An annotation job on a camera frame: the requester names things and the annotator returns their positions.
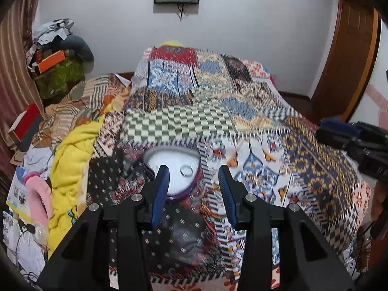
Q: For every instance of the dark grey neck pillow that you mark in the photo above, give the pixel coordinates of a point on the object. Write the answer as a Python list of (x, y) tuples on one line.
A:
[(79, 46)]

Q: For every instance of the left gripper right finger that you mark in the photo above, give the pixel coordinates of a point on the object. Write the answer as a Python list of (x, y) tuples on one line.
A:
[(307, 261)]

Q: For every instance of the pink plush slipper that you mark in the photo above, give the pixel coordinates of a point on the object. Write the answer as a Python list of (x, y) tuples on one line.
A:
[(39, 197)]

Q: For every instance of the striped patterned blanket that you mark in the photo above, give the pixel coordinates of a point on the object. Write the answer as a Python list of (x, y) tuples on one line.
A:
[(85, 102)]

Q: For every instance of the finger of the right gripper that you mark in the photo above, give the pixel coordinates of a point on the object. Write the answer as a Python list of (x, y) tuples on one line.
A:
[(341, 127), (342, 139)]

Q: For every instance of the red and grey box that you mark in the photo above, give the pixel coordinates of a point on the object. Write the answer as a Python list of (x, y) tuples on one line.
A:
[(25, 126)]

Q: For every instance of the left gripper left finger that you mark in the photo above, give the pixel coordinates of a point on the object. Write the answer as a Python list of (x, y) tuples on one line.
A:
[(80, 262)]

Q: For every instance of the purple heart-shaped tin box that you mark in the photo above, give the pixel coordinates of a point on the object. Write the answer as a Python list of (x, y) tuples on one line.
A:
[(183, 164)]

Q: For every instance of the green patterned storage bag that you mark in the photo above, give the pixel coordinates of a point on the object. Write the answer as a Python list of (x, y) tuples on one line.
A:
[(55, 80)]

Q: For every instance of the yellow fleece blanket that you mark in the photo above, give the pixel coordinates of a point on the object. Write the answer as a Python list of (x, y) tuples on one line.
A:
[(70, 158)]

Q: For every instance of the pile of grey clothes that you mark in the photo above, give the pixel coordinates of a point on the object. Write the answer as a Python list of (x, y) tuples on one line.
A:
[(48, 31)]

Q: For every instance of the white sliding wardrobe door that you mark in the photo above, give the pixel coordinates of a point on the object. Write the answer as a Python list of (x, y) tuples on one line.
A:
[(372, 108)]

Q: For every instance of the orange shoe box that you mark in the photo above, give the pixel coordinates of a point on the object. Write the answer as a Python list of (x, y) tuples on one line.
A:
[(51, 61)]

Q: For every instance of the illustrated paper booklet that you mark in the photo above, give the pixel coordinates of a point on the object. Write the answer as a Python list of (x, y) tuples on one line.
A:
[(17, 196)]

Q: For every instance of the colourful patchwork bedspread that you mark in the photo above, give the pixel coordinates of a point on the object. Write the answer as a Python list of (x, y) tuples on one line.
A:
[(228, 110)]

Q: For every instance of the right hand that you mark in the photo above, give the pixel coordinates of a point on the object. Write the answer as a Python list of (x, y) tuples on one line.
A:
[(379, 196)]

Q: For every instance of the brown wooden door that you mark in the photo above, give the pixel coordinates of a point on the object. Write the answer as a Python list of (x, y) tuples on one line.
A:
[(349, 62)]

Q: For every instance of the striped red brown curtain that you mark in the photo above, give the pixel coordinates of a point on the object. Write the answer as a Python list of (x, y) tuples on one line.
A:
[(18, 90)]

